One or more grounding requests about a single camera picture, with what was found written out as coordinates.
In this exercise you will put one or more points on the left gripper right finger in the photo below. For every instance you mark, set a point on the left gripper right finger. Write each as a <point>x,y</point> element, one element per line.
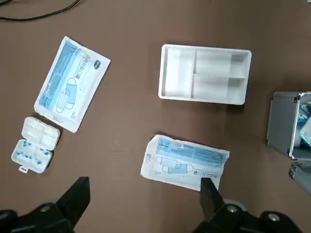
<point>211,206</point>

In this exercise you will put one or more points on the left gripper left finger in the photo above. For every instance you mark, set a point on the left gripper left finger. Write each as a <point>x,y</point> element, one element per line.
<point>75,204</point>

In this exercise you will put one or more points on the silver aluminium first-aid case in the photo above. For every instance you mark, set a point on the silver aluminium first-aid case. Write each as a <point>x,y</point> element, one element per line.
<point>281,121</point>

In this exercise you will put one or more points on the white plastic partition tray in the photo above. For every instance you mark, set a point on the white plastic partition tray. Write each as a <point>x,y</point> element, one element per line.
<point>179,72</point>

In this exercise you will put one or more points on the blue white face mask packet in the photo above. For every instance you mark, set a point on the blue white face mask packet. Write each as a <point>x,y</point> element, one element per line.
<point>73,80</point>
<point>184,160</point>

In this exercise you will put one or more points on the white plastic pill box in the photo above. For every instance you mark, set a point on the white plastic pill box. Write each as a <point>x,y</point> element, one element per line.
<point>39,136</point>

